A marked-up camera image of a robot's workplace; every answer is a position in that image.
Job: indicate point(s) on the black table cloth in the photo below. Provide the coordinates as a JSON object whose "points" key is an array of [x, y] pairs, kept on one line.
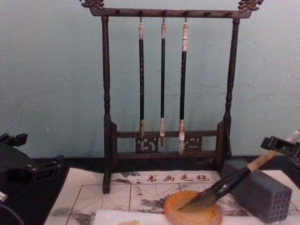
{"points": [[30, 206]]}

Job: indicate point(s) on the white gridded felt mat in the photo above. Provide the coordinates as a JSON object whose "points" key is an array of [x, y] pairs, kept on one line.
{"points": [[105, 201]]}

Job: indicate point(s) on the hanging brush with grey tip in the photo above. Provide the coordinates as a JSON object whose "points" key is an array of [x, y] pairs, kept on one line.
{"points": [[141, 82]]}

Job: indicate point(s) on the thin hanging brush, brown tip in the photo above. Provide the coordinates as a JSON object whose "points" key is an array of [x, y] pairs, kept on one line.
{"points": [[162, 82]]}

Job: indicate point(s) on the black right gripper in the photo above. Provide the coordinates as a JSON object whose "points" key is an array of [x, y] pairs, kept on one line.
{"points": [[297, 152]]}

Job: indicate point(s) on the hanging brush with white tip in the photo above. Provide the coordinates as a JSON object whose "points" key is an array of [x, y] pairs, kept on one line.
{"points": [[183, 82]]}

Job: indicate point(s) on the grey block brush holder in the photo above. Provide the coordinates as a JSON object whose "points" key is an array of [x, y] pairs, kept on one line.
{"points": [[264, 194]]}

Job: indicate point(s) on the amber round ink dish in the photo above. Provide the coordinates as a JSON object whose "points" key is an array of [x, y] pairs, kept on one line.
{"points": [[173, 208]]}

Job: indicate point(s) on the white paper towel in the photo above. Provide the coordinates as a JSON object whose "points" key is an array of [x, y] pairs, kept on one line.
{"points": [[117, 218]]}

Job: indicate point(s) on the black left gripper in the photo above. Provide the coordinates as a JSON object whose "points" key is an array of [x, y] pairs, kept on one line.
{"points": [[14, 164]]}

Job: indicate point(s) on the dark wooden brush rack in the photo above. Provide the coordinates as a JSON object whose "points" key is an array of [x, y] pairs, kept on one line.
{"points": [[106, 93]]}

